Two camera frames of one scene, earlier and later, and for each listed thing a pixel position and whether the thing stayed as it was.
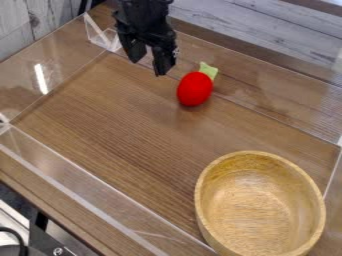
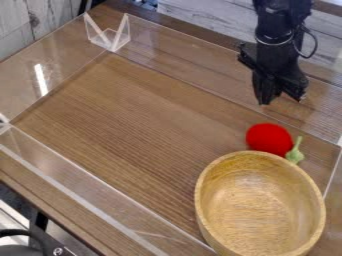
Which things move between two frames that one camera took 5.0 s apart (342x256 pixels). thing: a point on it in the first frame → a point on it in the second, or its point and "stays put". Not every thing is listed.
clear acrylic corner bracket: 106,38 stays put
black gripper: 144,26 → 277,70
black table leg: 42,221 stays put
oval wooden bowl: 260,206 stays put
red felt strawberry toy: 196,85 → 273,138
